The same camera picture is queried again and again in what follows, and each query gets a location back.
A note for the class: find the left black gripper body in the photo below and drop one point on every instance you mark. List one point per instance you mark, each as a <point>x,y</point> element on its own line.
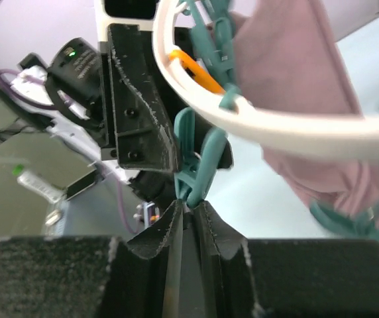
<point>120,99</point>

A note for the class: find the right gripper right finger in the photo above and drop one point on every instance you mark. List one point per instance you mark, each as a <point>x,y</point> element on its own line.
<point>284,277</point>

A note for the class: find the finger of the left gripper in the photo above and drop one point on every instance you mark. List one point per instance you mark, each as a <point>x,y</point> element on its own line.
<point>143,109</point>

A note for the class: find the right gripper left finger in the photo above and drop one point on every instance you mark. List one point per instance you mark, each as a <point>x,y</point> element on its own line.
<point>94,276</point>

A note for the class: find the white round clip hanger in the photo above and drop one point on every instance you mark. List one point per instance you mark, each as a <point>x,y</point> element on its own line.
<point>198,61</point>

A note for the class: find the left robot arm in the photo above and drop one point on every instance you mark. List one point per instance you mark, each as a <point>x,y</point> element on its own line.
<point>116,94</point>

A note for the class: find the mauve cloth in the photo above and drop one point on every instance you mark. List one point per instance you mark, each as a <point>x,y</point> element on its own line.
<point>286,60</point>

